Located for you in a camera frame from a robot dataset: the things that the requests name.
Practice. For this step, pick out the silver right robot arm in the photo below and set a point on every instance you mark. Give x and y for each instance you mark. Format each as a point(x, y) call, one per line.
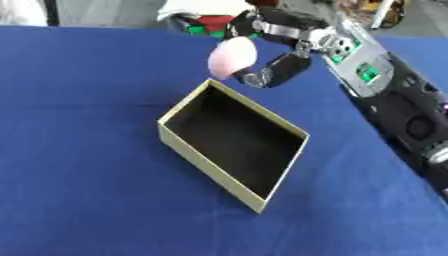
point(389, 87)

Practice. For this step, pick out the pink toy peach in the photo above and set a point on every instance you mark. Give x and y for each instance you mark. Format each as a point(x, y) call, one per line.
point(233, 57)

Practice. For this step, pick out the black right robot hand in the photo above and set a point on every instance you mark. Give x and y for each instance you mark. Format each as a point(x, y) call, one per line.
point(279, 29)

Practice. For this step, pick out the tan cardboard box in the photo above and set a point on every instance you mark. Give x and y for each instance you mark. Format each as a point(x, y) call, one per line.
point(232, 143)

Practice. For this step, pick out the red and green toy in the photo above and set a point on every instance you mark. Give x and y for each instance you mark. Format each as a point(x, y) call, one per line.
point(205, 26)

